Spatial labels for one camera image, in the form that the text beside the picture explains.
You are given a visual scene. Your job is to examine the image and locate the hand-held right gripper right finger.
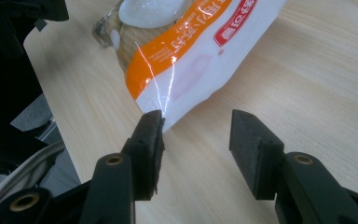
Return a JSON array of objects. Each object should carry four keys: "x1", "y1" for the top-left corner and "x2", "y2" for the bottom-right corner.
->
[{"x1": 228, "y1": 108, "x2": 358, "y2": 224}]

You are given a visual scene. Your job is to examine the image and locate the white and orange plastic packet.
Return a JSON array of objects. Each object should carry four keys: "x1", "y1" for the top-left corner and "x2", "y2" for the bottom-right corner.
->
[{"x1": 92, "y1": 0, "x2": 288, "y2": 134}]

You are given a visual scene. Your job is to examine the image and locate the grey cable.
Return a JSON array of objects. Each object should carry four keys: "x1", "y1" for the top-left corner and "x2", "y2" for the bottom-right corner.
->
[{"x1": 0, "y1": 140, "x2": 66, "y2": 216}]

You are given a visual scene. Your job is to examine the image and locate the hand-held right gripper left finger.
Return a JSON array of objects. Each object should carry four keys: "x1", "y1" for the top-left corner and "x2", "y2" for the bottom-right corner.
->
[{"x1": 79, "y1": 109, "x2": 166, "y2": 224}]

